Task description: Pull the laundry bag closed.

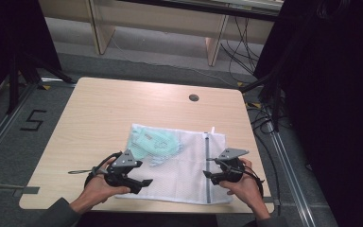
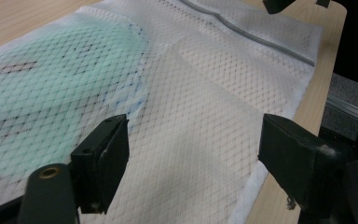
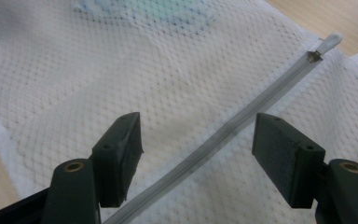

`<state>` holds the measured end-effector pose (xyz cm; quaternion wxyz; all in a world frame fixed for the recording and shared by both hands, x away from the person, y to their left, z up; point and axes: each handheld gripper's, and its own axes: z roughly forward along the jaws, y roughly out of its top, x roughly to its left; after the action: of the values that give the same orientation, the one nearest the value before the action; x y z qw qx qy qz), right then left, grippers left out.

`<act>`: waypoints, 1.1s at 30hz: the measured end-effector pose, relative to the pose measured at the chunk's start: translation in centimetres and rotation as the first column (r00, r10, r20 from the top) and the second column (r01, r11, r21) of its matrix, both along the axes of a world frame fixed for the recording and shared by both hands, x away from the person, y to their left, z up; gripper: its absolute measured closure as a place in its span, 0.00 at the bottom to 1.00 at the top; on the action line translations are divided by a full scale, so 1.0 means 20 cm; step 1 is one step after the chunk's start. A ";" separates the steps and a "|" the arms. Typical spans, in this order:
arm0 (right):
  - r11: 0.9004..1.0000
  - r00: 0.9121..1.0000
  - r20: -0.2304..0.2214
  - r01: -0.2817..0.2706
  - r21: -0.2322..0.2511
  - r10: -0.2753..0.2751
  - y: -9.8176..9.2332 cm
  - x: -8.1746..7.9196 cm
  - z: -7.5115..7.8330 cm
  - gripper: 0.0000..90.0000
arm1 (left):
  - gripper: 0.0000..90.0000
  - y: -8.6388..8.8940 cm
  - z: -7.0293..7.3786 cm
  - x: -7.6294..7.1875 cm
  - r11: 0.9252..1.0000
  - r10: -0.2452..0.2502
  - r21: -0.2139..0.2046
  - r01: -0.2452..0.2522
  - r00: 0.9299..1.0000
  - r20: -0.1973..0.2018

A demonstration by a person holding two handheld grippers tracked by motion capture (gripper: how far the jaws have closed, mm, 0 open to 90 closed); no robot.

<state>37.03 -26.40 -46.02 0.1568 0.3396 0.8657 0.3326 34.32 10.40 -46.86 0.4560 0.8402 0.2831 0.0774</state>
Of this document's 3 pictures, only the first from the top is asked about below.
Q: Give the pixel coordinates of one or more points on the mint green garment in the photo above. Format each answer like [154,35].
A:
[156,142]

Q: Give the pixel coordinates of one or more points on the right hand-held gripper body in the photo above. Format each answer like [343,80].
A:
[230,170]

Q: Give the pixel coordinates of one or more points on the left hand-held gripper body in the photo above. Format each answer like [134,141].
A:
[124,164]

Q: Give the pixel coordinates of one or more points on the person's right hand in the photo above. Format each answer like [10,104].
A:
[247,189]

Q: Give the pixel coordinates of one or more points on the grey tape strip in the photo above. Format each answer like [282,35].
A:
[26,190]
[272,201]

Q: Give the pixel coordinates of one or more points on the light wooden desk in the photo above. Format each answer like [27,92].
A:
[157,19]

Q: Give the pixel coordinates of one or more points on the metal floor rail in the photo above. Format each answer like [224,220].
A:
[3,126]
[291,176]

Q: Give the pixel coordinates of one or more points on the person's left hand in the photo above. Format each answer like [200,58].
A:
[97,189]

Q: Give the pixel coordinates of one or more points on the black curtain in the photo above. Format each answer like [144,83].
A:
[334,94]
[12,31]

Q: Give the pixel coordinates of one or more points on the white mesh laundry bag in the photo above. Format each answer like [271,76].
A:
[186,179]

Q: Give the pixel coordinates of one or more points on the black metal stand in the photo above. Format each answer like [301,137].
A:
[274,94]
[28,71]

